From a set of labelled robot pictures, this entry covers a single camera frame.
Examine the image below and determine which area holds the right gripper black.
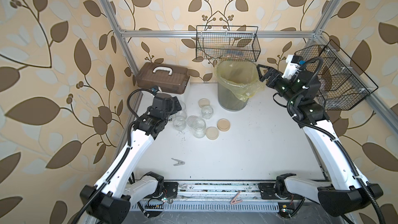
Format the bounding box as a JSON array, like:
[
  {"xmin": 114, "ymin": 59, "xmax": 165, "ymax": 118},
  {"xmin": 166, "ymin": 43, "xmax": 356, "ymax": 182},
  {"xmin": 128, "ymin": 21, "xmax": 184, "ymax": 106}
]
[{"xmin": 259, "ymin": 63, "xmax": 300, "ymax": 107}]

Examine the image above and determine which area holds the jar with beige lid back-right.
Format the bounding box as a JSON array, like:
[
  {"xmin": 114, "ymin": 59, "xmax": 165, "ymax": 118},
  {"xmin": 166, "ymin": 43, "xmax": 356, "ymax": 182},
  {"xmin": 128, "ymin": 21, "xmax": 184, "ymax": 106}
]
[{"xmin": 173, "ymin": 116, "xmax": 187, "ymax": 132}]

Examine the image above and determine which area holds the beige jar lid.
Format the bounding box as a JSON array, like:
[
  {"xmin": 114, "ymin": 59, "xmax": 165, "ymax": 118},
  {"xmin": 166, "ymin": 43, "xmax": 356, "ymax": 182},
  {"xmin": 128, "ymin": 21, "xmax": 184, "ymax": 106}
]
[
  {"xmin": 206, "ymin": 127, "xmax": 219, "ymax": 140},
  {"xmin": 217, "ymin": 119, "xmax": 231, "ymax": 132},
  {"xmin": 198, "ymin": 98, "xmax": 210, "ymax": 108}
]

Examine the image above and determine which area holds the jar with beige lid front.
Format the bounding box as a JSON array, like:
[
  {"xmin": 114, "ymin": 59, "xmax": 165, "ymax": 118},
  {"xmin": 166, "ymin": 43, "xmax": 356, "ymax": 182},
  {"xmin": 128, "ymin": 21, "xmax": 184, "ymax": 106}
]
[{"xmin": 191, "ymin": 117, "xmax": 206, "ymax": 139}]

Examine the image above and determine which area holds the jar with beige lid back-left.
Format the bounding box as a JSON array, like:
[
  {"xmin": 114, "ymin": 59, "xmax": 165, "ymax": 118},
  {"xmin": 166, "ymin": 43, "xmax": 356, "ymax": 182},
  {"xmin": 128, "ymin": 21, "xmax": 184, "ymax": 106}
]
[{"xmin": 201, "ymin": 105, "xmax": 214, "ymax": 119}]

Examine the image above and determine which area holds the patterned white jar lid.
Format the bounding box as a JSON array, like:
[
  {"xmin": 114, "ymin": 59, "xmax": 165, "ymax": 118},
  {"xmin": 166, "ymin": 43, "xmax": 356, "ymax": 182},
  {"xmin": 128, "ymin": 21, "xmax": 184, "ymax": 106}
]
[{"xmin": 186, "ymin": 115, "xmax": 199, "ymax": 127}]

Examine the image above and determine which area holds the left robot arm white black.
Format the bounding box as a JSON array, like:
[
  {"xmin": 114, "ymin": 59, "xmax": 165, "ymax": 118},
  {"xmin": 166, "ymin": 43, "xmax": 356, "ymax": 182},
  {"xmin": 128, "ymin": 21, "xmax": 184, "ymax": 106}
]
[{"xmin": 72, "ymin": 87, "xmax": 182, "ymax": 224}]

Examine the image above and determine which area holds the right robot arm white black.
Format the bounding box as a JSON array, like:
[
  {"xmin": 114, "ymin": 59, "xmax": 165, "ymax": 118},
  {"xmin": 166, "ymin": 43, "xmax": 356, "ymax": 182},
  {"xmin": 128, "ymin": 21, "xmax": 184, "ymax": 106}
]
[{"xmin": 257, "ymin": 56, "xmax": 386, "ymax": 224}]

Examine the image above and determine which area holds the yellow trash bag liner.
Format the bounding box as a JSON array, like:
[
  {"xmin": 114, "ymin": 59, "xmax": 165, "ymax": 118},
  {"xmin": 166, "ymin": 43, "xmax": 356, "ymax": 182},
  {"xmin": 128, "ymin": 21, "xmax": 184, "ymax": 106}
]
[{"xmin": 214, "ymin": 60, "xmax": 267, "ymax": 102}]

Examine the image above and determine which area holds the brown lidded storage box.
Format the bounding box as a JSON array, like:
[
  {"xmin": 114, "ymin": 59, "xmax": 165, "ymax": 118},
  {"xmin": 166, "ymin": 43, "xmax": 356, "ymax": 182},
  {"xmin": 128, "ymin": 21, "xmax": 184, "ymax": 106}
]
[{"xmin": 136, "ymin": 63, "xmax": 190, "ymax": 94}]

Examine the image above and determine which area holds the mesh trash bin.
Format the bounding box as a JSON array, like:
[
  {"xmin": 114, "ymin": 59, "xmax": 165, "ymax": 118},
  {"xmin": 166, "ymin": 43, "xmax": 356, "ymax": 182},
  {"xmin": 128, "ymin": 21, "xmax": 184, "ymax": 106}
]
[{"xmin": 217, "ymin": 60, "xmax": 260, "ymax": 112}]

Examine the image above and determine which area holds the grey clip on table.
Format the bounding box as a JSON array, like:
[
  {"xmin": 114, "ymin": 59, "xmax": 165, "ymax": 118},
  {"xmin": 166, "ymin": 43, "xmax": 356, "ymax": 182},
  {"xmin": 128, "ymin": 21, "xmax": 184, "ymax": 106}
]
[{"xmin": 172, "ymin": 158, "xmax": 185, "ymax": 167}]

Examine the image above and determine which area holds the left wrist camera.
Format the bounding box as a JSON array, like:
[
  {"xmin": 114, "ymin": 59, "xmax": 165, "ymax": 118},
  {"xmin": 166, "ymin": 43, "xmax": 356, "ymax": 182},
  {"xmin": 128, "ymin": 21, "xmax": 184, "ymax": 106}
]
[{"xmin": 150, "ymin": 86, "xmax": 160, "ymax": 95}]

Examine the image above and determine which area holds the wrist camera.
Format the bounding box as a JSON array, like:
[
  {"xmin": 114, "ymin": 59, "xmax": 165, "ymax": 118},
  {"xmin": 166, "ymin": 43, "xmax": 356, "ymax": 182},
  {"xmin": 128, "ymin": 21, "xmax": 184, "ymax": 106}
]
[
  {"xmin": 150, "ymin": 86, "xmax": 160, "ymax": 95},
  {"xmin": 282, "ymin": 55, "xmax": 305, "ymax": 80}
]

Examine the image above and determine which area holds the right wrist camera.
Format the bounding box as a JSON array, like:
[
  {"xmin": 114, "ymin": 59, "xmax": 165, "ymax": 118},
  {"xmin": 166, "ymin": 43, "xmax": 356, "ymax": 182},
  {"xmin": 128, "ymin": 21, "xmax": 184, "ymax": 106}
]
[{"xmin": 282, "ymin": 55, "xmax": 305, "ymax": 80}]

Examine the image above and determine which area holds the back wire basket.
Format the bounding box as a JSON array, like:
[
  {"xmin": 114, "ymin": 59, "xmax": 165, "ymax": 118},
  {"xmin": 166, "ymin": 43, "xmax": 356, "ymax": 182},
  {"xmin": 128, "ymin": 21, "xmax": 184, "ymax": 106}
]
[{"xmin": 195, "ymin": 25, "xmax": 261, "ymax": 62}]

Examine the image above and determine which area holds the wire basket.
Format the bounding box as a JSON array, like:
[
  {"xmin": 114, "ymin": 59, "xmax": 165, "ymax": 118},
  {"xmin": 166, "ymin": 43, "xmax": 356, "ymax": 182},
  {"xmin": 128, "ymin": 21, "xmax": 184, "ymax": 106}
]
[
  {"xmin": 294, "ymin": 40, "xmax": 378, "ymax": 111},
  {"xmin": 195, "ymin": 25, "xmax": 261, "ymax": 62}
]

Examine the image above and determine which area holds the right wire basket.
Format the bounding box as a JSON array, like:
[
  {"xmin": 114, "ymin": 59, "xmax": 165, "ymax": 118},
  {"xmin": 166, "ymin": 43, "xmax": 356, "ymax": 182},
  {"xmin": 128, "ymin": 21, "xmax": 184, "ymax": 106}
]
[{"xmin": 294, "ymin": 40, "xmax": 378, "ymax": 111}]

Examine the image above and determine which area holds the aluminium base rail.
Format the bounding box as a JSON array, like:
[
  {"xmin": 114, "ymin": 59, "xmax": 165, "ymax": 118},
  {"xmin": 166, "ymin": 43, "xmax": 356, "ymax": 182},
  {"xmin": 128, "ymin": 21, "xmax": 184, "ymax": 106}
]
[{"xmin": 124, "ymin": 180, "xmax": 330, "ymax": 212}]

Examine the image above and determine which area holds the pink clip on rail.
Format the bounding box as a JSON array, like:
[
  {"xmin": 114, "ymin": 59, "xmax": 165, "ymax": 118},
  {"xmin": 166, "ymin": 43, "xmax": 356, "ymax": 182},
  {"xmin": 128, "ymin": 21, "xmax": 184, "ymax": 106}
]
[{"xmin": 230, "ymin": 191, "xmax": 242, "ymax": 205}]

